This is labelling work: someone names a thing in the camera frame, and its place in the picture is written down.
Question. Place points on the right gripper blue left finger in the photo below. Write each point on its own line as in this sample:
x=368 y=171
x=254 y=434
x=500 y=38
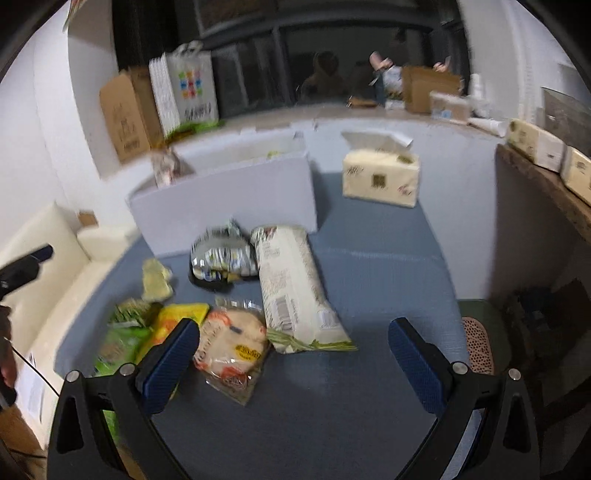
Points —
x=162 y=367

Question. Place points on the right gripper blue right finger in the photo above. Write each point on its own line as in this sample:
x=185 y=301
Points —
x=425 y=366

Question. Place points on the green seaweed snack bag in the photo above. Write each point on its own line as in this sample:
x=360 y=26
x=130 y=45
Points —
x=120 y=346

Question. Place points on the yellow sunflower snack bag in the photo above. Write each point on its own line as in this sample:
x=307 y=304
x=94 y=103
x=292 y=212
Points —
x=164 y=323

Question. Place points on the beige pastry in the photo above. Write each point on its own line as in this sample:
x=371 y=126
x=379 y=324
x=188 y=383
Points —
x=232 y=348

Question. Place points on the silver foil snack bag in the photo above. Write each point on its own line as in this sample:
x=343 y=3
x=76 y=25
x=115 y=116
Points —
x=221 y=257

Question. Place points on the long white cracker pack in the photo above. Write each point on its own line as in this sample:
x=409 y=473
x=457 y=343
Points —
x=299 y=317

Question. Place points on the white red rice cracker bag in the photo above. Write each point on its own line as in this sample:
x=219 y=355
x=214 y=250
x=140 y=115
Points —
x=168 y=167

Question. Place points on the person's left hand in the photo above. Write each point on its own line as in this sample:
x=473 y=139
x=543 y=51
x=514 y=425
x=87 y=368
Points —
x=8 y=363

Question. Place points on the green peas snack packet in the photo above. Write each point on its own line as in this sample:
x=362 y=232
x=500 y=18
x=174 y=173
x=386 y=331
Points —
x=134 y=313

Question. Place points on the white sofa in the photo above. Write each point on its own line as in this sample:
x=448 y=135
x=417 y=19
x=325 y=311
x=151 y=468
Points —
x=43 y=311

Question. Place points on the jelly cup right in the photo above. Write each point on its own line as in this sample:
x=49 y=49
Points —
x=156 y=290

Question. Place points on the jelly cup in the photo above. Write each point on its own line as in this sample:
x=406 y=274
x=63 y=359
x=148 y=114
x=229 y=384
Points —
x=156 y=290
x=154 y=273

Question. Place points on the jelly cup left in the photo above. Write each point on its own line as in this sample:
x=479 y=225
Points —
x=154 y=273

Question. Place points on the wooden side shelf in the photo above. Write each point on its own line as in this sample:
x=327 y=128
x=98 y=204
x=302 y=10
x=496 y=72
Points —
x=536 y=214

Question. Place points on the brown cardboard box left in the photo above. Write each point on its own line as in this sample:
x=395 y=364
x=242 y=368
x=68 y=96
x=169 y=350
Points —
x=130 y=113

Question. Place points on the open tissue pack on table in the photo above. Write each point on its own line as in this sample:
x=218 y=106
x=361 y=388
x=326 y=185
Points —
x=381 y=167

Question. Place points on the white storage box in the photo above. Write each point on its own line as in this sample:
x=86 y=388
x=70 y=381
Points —
x=265 y=179

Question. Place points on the green yellow sachets pile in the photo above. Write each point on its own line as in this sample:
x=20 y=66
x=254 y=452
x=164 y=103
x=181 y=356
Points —
x=192 y=128

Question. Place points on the tissue pack on shelf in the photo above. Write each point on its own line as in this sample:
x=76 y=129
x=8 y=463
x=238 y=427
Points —
x=541 y=147
x=576 y=174

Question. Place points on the white SANFU paper bag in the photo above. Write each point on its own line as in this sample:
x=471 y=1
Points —
x=183 y=87

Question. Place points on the cotton swab container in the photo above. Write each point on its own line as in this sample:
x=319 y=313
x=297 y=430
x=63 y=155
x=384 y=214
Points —
x=450 y=108

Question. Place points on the small brown cardboard box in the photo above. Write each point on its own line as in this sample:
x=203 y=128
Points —
x=419 y=82

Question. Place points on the black window frame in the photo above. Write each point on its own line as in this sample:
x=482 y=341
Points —
x=273 y=54

